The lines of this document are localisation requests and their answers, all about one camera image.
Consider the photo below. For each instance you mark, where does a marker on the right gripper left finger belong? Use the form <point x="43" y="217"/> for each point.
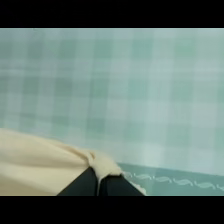
<point x="83" y="185"/>

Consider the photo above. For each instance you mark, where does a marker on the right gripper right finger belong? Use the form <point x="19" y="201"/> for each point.
<point x="116" y="186"/>

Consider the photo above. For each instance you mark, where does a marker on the cream garment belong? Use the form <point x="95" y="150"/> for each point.
<point x="36" y="163"/>

